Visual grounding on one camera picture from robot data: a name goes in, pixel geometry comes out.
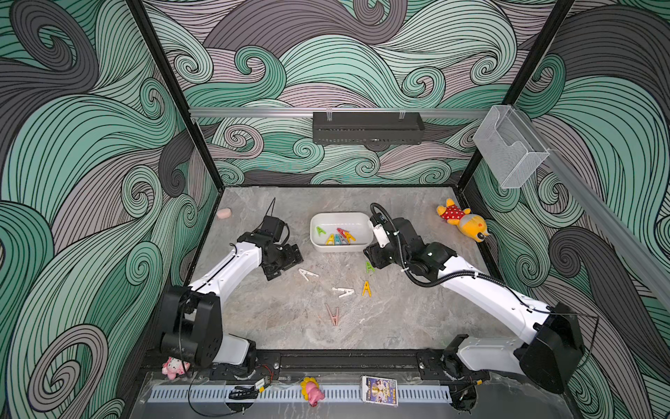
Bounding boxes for orange clothespin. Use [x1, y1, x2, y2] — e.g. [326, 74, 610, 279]
[361, 281, 372, 297]

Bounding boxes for pink clothespin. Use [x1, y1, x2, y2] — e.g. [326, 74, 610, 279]
[325, 303, 340, 326]

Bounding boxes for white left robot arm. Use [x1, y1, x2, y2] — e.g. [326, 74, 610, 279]
[158, 231, 303, 370]

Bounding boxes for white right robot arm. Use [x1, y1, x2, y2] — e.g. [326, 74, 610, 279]
[364, 214, 586, 394]

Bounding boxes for white plastic storage box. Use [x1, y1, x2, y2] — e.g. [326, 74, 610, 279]
[310, 212, 374, 253]

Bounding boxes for playing card box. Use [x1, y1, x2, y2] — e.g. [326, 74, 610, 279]
[360, 375, 399, 407]

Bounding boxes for yellow plush bear toy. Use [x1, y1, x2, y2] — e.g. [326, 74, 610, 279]
[436, 199, 490, 243]

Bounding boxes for pink eraser blob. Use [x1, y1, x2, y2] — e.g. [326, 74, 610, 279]
[216, 208, 232, 219]

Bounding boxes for pink yellow plush toy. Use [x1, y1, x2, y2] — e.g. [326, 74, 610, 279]
[301, 377, 326, 407]

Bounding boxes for pink pig plush toy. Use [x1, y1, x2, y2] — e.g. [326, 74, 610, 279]
[162, 357, 190, 380]

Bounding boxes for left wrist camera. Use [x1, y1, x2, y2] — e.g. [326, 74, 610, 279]
[258, 216, 287, 243]

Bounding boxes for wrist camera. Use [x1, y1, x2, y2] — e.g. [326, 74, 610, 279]
[258, 216, 287, 243]
[369, 221, 390, 248]

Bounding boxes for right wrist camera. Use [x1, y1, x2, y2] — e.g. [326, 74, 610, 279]
[369, 221, 390, 248]

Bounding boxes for clear plastic wall bin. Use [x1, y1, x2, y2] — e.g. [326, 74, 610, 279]
[473, 105, 550, 190]

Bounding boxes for black wall tray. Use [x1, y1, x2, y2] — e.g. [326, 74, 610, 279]
[312, 113, 426, 147]

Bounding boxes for aluminium rail back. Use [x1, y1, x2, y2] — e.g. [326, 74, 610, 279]
[188, 106, 489, 120]

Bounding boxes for aluminium rail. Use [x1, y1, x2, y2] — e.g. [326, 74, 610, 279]
[520, 112, 669, 308]
[188, 106, 489, 120]

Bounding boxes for white slotted cable duct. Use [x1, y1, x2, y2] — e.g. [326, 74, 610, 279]
[148, 384, 452, 404]

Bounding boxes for aluminium rail right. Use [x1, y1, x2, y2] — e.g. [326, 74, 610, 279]
[520, 112, 669, 308]

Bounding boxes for black corner frame post right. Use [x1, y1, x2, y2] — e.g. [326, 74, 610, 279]
[455, 0, 575, 192]

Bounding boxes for black corner frame post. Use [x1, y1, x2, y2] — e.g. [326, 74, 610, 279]
[126, 0, 225, 194]
[455, 0, 575, 192]

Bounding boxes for black corner frame post left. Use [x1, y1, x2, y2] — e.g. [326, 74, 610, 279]
[126, 0, 225, 194]

